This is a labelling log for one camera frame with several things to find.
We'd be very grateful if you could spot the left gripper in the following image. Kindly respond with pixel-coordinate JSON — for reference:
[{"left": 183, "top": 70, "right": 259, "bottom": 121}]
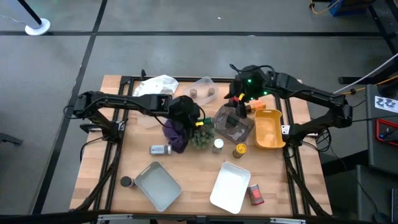
[{"left": 167, "top": 95, "right": 203, "bottom": 129}]

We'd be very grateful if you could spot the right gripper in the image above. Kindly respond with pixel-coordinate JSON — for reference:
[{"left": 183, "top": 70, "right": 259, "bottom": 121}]
[{"left": 223, "top": 64, "right": 274, "bottom": 119}]

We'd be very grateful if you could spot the spice jar yellow lid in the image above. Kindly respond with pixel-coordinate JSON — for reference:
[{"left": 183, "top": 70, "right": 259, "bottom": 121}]
[{"left": 232, "top": 142, "right": 248, "bottom": 159}]

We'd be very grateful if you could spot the orange spice bottle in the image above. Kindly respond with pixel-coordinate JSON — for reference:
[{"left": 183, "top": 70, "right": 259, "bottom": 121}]
[{"left": 245, "top": 102, "right": 267, "bottom": 113}]

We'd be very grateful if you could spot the smoky translucent plastic bin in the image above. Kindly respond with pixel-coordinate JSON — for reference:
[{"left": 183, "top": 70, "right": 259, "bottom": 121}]
[{"left": 213, "top": 105, "right": 255, "bottom": 144}]

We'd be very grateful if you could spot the purple cloth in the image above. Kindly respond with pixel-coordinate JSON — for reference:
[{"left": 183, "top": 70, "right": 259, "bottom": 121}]
[{"left": 162, "top": 118, "right": 191, "bottom": 154}]

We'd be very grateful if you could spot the clear translucent plastic bin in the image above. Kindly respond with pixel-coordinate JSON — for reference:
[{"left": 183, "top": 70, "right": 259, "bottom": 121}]
[{"left": 182, "top": 76, "right": 220, "bottom": 106}]

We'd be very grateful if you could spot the artificial succulent plant in pot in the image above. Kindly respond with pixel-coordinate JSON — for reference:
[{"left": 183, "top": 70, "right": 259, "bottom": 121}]
[{"left": 189, "top": 123, "right": 216, "bottom": 150}]

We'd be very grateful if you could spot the yellow plastic bin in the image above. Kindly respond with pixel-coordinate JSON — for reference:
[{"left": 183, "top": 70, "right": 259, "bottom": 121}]
[{"left": 254, "top": 108, "right": 286, "bottom": 149}]

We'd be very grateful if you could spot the white plastic bag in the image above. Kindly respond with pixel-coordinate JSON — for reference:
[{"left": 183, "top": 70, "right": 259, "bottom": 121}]
[{"left": 132, "top": 74, "right": 180, "bottom": 97}]

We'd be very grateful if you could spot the glass spice jar white cap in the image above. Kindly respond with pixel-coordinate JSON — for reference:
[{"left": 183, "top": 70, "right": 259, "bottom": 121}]
[{"left": 149, "top": 144, "right": 172, "bottom": 156}]

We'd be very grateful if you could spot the white plastic bin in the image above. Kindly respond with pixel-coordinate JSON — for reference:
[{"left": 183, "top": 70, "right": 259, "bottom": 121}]
[{"left": 209, "top": 161, "right": 252, "bottom": 215}]

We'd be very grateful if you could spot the grey plastic bin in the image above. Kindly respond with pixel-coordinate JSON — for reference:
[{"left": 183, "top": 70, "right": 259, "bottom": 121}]
[{"left": 134, "top": 161, "right": 182, "bottom": 212}]

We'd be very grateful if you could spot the smoked paprika tin red lid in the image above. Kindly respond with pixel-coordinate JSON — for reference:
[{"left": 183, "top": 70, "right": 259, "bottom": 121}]
[{"left": 247, "top": 184, "right": 266, "bottom": 206}]

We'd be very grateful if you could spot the spice jar dark lid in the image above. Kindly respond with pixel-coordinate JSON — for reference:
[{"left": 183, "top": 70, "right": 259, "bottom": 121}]
[{"left": 119, "top": 175, "right": 137, "bottom": 189}]

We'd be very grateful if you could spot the overhead rig bar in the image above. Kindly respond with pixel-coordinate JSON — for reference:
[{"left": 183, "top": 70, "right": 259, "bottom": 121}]
[{"left": 0, "top": 210, "right": 398, "bottom": 224}]

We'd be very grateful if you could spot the red-framed device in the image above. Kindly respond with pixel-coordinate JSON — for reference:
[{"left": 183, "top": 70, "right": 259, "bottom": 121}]
[{"left": 374, "top": 118, "right": 398, "bottom": 144}]

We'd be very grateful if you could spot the white sticker black print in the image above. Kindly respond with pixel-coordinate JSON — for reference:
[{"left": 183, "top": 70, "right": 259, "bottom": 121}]
[{"left": 374, "top": 95, "right": 398, "bottom": 114}]

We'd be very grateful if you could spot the grey cabinet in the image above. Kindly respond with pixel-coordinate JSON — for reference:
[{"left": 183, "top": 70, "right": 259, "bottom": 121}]
[{"left": 366, "top": 83, "right": 398, "bottom": 175}]

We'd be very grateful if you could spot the blue box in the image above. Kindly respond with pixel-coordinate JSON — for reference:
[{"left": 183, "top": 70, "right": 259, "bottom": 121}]
[{"left": 328, "top": 0, "right": 374, "bottom": 17}]

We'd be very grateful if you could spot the white round pole base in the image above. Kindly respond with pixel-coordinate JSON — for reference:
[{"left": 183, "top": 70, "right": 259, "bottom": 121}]
[{"left": 24, "top": 17, "right": 51, "bottom": 36}]

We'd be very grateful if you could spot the black pole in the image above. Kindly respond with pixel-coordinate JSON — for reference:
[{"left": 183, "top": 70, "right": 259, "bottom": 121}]
[{"left": 17, "top": 0, "right": 43, "bottom": 26}]

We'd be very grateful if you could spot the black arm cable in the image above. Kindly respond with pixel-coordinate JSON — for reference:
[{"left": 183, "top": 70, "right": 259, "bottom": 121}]
[{"left": 229, "top": 63, "right": 276, "bottom": 77}]

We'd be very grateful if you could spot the black table frame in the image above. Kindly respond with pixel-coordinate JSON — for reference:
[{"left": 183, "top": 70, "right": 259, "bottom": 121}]
[{"left": 70, "top": 70, "right": 332, "bottom": 218}]

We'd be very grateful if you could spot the yellow cable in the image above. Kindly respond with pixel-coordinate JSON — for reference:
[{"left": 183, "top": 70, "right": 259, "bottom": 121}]
[{"left": 308, "top": 0, "right": 341, "bottom": 16}]

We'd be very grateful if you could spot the white cable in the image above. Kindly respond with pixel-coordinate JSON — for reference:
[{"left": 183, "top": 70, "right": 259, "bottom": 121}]
[{"left": 333, "top": 52, "right": 398, "bottom": 95}]

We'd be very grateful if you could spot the black desk frame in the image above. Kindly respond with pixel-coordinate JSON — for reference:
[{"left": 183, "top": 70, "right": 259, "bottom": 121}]
[{"left": 338, "top": 0, "right": 398, "bottom": 85}]

